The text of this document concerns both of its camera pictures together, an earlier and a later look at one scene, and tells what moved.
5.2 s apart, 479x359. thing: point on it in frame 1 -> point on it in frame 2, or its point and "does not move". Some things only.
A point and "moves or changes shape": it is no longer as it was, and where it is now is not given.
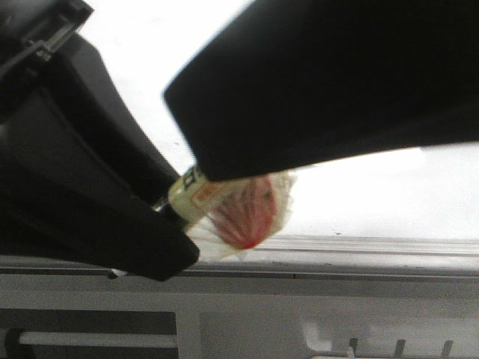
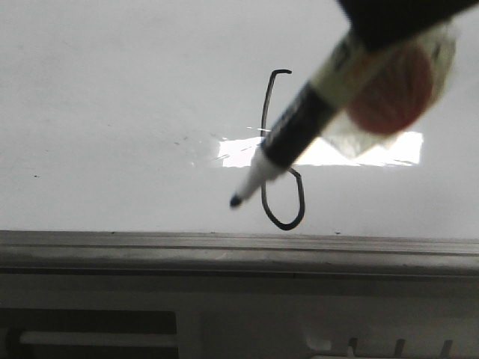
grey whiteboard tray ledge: x=292 y=258 does not move
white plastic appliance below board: x=222 y=317 does not move
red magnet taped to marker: x=241 y=214 moves or changes shape
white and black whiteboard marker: x=182 y=199 moves or changes shape
